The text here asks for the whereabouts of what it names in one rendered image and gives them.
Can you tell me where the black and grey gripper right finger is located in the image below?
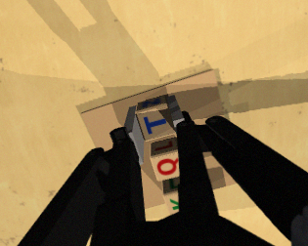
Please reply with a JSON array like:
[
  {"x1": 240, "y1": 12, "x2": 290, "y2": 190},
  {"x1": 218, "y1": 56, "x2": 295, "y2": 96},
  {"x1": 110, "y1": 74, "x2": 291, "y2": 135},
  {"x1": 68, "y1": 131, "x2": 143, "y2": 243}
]
[{"x1": 167, "y1": 95, "x2": 308, "y2": 246}]

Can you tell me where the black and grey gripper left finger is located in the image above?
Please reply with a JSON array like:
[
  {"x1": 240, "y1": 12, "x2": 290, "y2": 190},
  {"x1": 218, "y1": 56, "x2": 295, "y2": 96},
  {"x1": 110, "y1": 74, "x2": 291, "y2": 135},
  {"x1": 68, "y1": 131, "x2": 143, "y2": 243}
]
[{"x1": 18, "y1": 105, "x2": 146, "y2": 246}]

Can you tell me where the tan square mat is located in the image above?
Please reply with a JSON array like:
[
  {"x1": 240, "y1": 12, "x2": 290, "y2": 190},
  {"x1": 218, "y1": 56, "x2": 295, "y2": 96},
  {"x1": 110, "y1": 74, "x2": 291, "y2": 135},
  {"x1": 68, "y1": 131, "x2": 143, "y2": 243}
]
[{"x1": 81, "y1": 69, "x2": 236, "y2": 209}]

